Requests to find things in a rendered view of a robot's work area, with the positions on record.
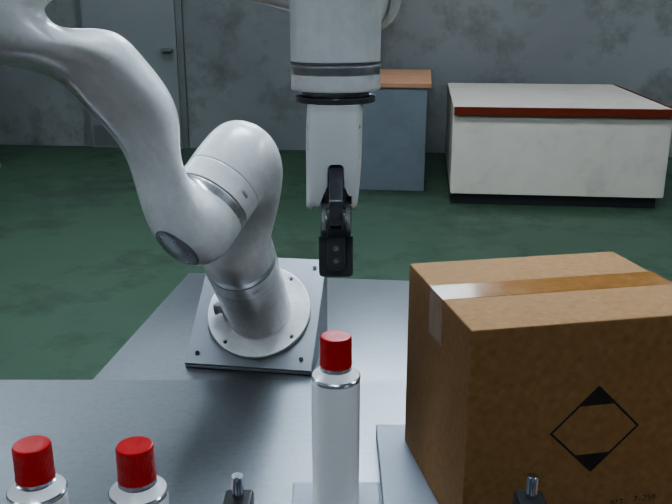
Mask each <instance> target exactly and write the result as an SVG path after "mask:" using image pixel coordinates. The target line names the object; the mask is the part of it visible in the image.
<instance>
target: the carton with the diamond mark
mask: <svg viewBox="0 0 672 504"><path fill-rule="evenodd" d="M405 442H406V443H407V445H408V447H409V449H410V451H411V453H412V455H413V456H414V458H415V460H416V462H417V464H418V466H419V468H420V470H421V471H422V473H423V475H424V477H425V479H426V481H427V483H428V484H429V486H430V488H431V490H432V492H433V494H434V496H435V497H436V499H437V501H438V503H439V504H513V500H514V492H515V490H526V479H527V474H528V473H536V474H537V475H538V476H539V482H538V490H541V491H542V493H543V495H544V497H545V500H546V502H547V504H672V282H670V281H669V280H667V279H665V278H663V277H661V276H660V275H658V274H656V273H654V272H652V271H647V270H646V269H644V268H642V267H640V266H638V265H636V264H635V263H633V262H631V261H629V260H627V259H626V258H624V257H622V256H620V255H618V254H617V253H615V252H613V251H612V252H595V253H579V254H562V255H546V256H530V257H513V258H497V259H480V260H464V261H447V262H431V263H415V264H410V273H409V308H408V343H407V378H406V414H405Z"/></svg>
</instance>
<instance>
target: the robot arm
mask: <svg viewBox="0 0 672 504"><path fill-rule="evenodd" d="M51 1H52V0H0V65H5V66H11V67H18V68H22V69H27V70H31V71H35V72H38V73H41V74H44V75H46V76H48V77H50V78H52V79H54V80H56V81H57V82H59V83H60V84H61V85H63V86H64V87H65V88H66V89H67V90H68V91H70V92H71V93H72V94H73V95H74V96H75V97H76V98H77V99H78V100H79V102H80V103H81V104H82V105H83V106H84V107H85V108H86V109H87V110H88V111H89V112H90V113H91V114H92V115H93V116H94V117H95V118H96V119H97V120H98V121H99V122H100V123H101V125H102V126H103V127H104V128H105V129H106V130H107V131H108V132H109V133H110V135H111V136H112V137H113V138H114V140H115V141H116V142H117V144H118V146H119V147H120V149H121V150H122V152H123V154H124V156H125V158H126V160H127V163H128V165H129V168H130V171H131V174H132V177H133V180H134V184H135V187H136V190H137V194H138V197H139V200H140V204H141V207H142V210H143V213H144V215H145V218H146V221H147V223H148V225H149V228H150V230H151V232H152V234H153V235H154V237H155V239H156V240H157V241H158V243H159V244H160V245H161V248H162V249H163V250H165V251H166V252H167V253H168V254H169V255H171V256H172V257H173V258H175V260H177V261H180V262H183V263H185V264H188V265H194V266H200V265H203V268H204V270H205V272H206V275H207V277H208V279H209V281H210V284H211V286H212V288H213V290H214V292H215V294H214V295H213V297H212V299H211V302H210V305H209V310H208V323H209V327H210V331H211V333H212V335H213V337H214V339H215V340H216V341H217V343H218V344H219V345H220V346H221V347H222V348H223V349H224V350H225V351H227V352H229V353H231V354H232V355H235V356H238V357H240V358H245V359H264V358H269V357H272V356H275V355H278V354H280V353H282V352H284V351H286V350H287V349H288V348H290V347H291V346H293V345H294V344H295V343H296V342H297V341H298V340H299V339H300V337H301V336H302V334H303V333H304V331H305V329H306V327H307V325H308V322H309V319H310V312H311V306H310V299H309V296H308V293H307V290H306V289H305V287H304V285H303V284H302V282H301V281H300V280H299V279H298V278H297V277H295V276H294V275H293V274H292V273H290V272H288V271H286V270H284V269H281V268H280V265H279V261H278V258H277V255H276V251H275V248H274V244H273V241H272V238H271V236H272V231H273V227H274V223H275V219H276V215H277V210H278V206H279V201H280V195H281V189H282V179H283V169H282V160H281V156H280V153H279V150H278V148H277V146H276V144H275V142H274V141H273V139H272V138H271V136H270V135H269V134H268V133H267V132H266V131H265V130H263V129H262V128H261V127H259V126H258V125H256V124H253V123H250V122H247V121H242V120H233V121H228V122H225V123H223V124H221V125H219V126H218V127H217V128H215V129H214V130H213V131H212V132H211V133H210V134H209V135H208V136H207V137H206V138H205V140H204V141H203V142H202V143H201V144H200V146H199V147H198V148H197V150H196V151H195V152H194V154H193V155H192V156H191V158H190V159H189V161H188V162H187V163H186V165H185V166H183V162H182V158H181V149H180V124H179V117H178V113H177V109H176V106H175V104H174V101H173V99H172V97H171V95H170V93H169V91H168V89H167V88H166V86H165V85H164V83H163V82H162V80H161V79H160V78H159V76H158V75H157V74H156V72H155V71H154V70H153V69H152V67H151V66H150V65H149V64H148V62H147V61H146V60H145V59H144V58H143V57H142V56H141V54H140V53H139V52H138V51H137V50H136V49H135V48H134V46H133V45H132V44H131V43H129V42H128V41H127V40H126V39H125V38H123V37H122V36H120V35H119V34H117V33H115V32H112V31H109V30H104V29H96V28H66V27H61V26H58V25H56V24H55V23H53V22H52V21H51V20H50V19H49V18H48V17H47V15H46V13H45V7H46V6H47V5H48V4H49V3H50V2H51ZM247 1H252V2H256V3H260V4H264V5H268V6H272V7H275V8H279V9H282V10H286V11H289V12H290V61H291V89H292V90H294V91H299V92H302V94H298V95H296V102H299V103H303V104H307V117H306V207H307V208H308V209H309V210H313V207H319V205H320V203H321V235H319V275H320V276H322V277H350V276H352V274H353V235H351V210H353V209H354V208H356V207H357V203H358V195H359V185H360V174H361V157H362V112H363V104H367V103H372V102H375V95H374V94H370V93H369V92H372V91H377V90H379V89H380V78H381V63H380V62H381V30H383V29H384V28H386V27H387V26H388V25H389V24H390V23H391V22H392V21H393V20H394V19H395V17H396V16H397V14H398V11H399V9H400V5H401V1H402V0H247ZM342 166H343V170H342Z"/></svg>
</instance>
